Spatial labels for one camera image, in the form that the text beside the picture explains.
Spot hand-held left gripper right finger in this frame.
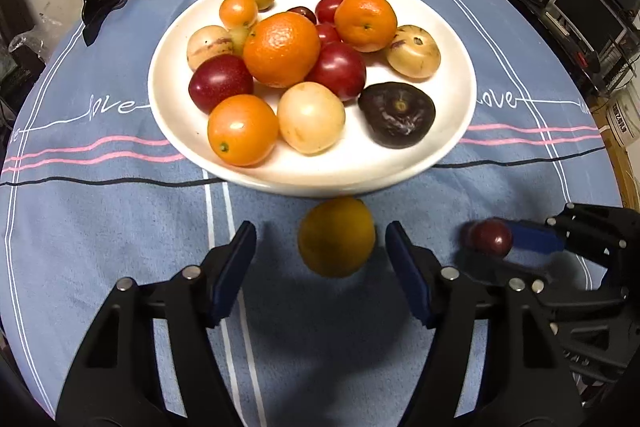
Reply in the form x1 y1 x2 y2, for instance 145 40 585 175
385 221 586 427

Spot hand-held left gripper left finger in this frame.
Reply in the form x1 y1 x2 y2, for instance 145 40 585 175
56 220 258 427

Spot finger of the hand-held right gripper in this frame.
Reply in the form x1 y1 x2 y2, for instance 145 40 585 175
460 252 630 324
507 202 640 270

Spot small dark plum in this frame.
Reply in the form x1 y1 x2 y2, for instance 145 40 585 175
286 6 318 26
461 217 515 258

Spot yellow-orange round fruit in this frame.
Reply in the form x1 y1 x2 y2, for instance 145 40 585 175
297 197 377 279

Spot large orange tomato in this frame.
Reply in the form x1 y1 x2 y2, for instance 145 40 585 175
207 94 280 168

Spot dark purple wrinkled fruit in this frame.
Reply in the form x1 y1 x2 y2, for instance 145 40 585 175
357 81 437 150

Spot pale smooth pepino melon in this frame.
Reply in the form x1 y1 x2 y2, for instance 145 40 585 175
277 81 347 156

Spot white round plate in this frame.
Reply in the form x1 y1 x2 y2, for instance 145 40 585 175
147 0 477 198

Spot large dark red plum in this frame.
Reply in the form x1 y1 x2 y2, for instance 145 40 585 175
305 41 368 102
188 53 255 115

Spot spotted pepino melon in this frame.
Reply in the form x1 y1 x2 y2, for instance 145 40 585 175
384 24 442 81

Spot purple-striped pepino melon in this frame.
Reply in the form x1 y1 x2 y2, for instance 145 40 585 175
186 25 235 72

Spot round orange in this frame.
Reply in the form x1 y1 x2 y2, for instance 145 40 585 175
243 11 322 89

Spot red cherry tomato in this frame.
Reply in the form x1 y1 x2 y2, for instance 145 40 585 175
314 23 343 48
315 0 346 25

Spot mandarin orange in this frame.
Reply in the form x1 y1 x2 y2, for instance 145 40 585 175
334 0 398 54

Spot small orange tomato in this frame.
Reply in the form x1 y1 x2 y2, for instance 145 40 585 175
219 0 260 30

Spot blue plaid tablecloth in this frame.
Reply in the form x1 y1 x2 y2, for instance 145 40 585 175
0 0 626 427

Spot brown cardboard boxes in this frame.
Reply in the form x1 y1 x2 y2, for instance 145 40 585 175
590 92 640 188

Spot black desk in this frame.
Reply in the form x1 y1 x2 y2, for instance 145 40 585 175
492 0 640 98

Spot black computer monitor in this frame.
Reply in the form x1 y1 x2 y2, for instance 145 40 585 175
552 0 628 52

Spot clear plastic bag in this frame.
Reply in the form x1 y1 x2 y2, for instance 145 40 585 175
7 12 66 62

